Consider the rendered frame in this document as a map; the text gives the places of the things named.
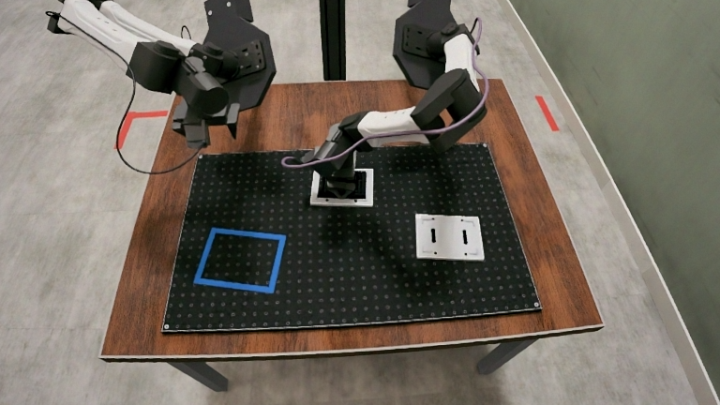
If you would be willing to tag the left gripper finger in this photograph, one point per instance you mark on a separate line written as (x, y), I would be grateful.
(349, 189)

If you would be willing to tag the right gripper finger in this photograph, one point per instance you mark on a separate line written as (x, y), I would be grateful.
(179, 128)
(233, 129)

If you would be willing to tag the blue tape outline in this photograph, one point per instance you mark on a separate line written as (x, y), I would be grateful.
(269, 289)

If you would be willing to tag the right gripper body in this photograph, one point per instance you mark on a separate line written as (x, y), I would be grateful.
(194, 119)

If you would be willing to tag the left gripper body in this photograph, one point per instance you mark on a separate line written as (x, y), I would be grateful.
(346, 170)

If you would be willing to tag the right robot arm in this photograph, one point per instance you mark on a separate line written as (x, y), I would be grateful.
(107, 26)

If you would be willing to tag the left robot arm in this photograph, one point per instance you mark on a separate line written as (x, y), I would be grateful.
(453, 47)

